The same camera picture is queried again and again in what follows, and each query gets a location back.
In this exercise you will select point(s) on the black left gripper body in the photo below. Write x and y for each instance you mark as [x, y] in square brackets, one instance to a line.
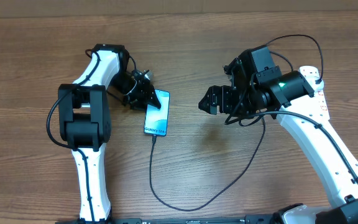
[138, 94]

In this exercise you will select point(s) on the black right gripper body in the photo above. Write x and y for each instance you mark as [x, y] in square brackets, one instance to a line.
[242, 102]

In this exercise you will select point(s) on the white-screen smartphone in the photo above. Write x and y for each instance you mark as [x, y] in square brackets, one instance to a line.
[156, 119]

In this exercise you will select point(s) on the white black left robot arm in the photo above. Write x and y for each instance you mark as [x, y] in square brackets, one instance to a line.
[85, 121]

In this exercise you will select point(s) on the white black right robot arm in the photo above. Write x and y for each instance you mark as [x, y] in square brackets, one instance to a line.
[296, 100]

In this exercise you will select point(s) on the white power strip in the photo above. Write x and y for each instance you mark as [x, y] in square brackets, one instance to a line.
[318, 102]

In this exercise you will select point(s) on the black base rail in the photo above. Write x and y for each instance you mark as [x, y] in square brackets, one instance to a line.
[248, 219]

